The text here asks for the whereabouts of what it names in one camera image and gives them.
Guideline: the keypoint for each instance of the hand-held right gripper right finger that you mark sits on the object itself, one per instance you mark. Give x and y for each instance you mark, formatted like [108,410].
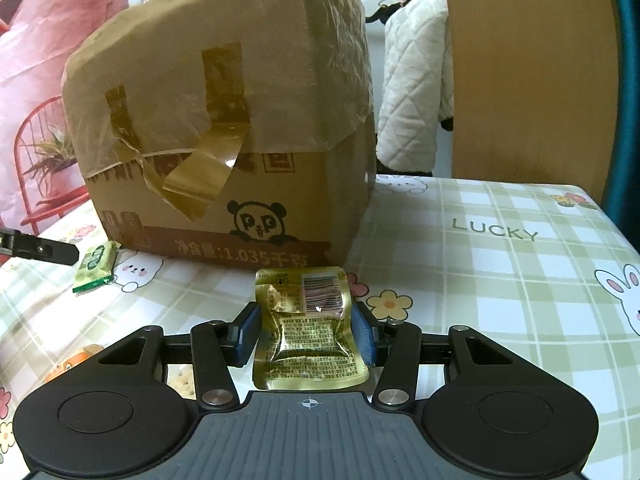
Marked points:
[362,332]

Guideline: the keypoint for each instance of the orange label cake packet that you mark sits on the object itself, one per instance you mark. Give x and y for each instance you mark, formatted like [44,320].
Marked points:
[72,362]

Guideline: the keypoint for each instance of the teal curtain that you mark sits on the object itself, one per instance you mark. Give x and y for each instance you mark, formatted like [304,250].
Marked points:
[631,110]

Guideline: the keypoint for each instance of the printed backdrop cloth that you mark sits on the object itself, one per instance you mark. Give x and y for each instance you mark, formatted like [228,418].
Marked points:
[30,85]

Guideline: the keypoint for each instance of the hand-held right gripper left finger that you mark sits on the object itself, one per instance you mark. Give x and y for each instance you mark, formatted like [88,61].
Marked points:
[247,335]

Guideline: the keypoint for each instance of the brown cardboard box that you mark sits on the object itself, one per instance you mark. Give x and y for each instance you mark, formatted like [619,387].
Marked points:
[310,195]

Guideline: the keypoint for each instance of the black pink garment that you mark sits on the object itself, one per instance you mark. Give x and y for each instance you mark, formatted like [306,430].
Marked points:
[400,1]

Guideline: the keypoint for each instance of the gold foil snack packet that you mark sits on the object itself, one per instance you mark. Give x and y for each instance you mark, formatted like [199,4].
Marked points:
[310,340]

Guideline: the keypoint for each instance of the white quilted jacket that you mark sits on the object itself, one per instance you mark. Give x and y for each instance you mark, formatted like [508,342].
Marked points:
[415,85]

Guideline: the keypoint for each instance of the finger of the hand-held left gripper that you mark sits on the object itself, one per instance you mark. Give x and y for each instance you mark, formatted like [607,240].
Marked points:
[40,249]

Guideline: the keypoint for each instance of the green white snack packet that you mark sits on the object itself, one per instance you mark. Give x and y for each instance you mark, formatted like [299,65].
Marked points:
[95,262]

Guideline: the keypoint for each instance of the pale cracker packet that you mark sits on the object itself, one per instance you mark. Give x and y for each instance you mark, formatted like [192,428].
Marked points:
[180,382]

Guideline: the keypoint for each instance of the translucent plastic liner bag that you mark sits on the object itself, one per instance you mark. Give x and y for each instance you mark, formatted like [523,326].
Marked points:
[300,60]

